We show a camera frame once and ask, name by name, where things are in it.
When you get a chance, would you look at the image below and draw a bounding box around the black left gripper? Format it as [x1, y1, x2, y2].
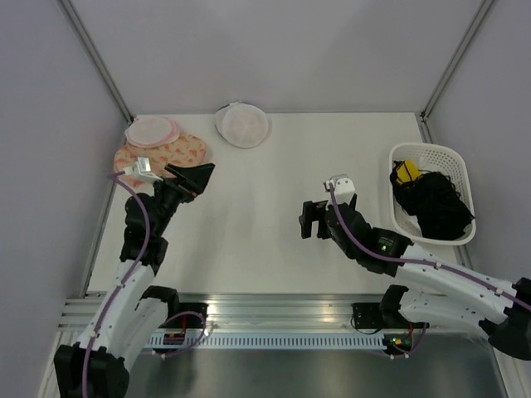
[150, 163, 214, 235]

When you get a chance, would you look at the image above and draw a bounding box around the pink-trimmed mesh laundry bag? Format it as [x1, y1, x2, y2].
[124, 115, 180, 148]

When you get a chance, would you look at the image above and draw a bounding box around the yellow bra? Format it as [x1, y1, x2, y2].
[390, 159, 421, 186]

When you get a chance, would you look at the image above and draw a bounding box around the black lace bra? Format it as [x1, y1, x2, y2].
[392, 169, 476, 241]

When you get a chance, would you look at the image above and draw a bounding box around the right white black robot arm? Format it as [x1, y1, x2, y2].
[299, 201, 530, 361]

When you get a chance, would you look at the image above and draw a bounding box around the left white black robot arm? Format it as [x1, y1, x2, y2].
[53, 158, 215, 397]

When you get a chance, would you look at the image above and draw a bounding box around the orange floral patterned bra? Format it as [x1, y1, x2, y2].
[113, 133, 207, 177]

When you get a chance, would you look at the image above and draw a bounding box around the white mesh laundry bag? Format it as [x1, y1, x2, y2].
[214, 102, 270, 149]

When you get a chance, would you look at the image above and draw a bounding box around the white perforated plastic basket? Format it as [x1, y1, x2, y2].
[389, 143, 476, 246]

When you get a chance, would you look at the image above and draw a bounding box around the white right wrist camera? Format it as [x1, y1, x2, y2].
[324, 174, 356, 205]

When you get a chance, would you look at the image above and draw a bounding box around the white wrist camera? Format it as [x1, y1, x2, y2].
[324, 174, 356, 205]
[123, 157, 163, 187]

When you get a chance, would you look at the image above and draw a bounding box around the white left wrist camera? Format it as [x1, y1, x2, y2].
[123, 157, 163, 187]

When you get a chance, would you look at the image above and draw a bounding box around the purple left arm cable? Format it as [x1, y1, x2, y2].
[80, 172, 208, 398]

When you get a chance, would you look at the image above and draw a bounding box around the aluminium mounting rail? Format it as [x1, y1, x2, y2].
[57, 292, 509, 332]

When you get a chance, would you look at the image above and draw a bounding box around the white slotted cable duct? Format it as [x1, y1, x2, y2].
[144, 333, 393, 350]

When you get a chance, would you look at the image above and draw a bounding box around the left aluminium frame post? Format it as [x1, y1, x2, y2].
[56, 0, 134, 124]

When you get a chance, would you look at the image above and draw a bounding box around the aluminium frame post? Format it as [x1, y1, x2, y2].
[56, 0, 134, 124]
[417, 0, 497, 124]

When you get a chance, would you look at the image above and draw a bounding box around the right aluminium frame post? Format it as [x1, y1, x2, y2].
[417, 0, 497, 124]

